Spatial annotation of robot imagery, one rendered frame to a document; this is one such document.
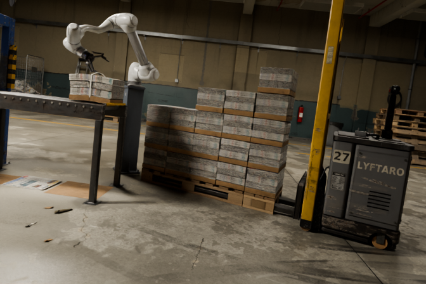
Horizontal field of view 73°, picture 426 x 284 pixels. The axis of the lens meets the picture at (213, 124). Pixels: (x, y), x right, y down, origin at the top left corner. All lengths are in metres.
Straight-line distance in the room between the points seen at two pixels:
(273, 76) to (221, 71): 7.07
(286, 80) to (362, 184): 1.01
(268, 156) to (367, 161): 0.78
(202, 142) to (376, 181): 1.50
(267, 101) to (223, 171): 0.78
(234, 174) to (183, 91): 7.17
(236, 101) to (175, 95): 7.13
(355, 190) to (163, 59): 8.32
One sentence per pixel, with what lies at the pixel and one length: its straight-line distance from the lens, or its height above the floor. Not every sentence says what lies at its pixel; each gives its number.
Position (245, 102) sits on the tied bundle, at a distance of 2.66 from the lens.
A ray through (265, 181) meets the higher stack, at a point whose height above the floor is 0.28.
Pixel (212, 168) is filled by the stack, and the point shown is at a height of 0.29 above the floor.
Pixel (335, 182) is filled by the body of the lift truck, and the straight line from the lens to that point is 2.44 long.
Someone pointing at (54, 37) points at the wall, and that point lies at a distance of 11.48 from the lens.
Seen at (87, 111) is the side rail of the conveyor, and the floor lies 0.74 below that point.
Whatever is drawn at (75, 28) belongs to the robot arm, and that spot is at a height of 1.40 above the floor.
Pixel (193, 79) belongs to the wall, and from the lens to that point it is 9.68.
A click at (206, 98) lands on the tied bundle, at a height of 0.96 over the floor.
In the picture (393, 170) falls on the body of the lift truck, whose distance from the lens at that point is 2.44.
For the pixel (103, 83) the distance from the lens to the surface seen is 2.64.
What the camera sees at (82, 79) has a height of 0.99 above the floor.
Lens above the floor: 0.93
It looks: 4 degrees down
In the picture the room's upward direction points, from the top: 7 degrees clockwise
